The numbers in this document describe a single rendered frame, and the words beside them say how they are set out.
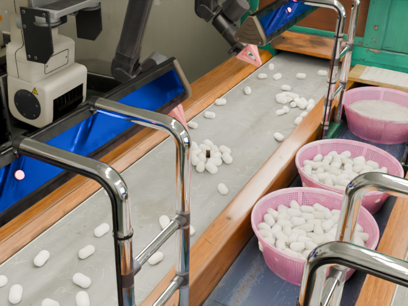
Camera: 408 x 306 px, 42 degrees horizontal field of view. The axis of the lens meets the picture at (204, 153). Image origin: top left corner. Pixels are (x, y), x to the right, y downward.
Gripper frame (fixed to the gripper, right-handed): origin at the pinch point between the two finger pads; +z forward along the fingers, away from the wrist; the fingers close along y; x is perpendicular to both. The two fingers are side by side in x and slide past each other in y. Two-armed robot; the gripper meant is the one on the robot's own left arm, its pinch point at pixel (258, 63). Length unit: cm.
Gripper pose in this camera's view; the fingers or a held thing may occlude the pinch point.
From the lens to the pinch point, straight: 173.6
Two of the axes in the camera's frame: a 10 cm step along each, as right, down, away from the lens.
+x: -5.8, 5.1, 6.4
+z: 6.6, 7.5, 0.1
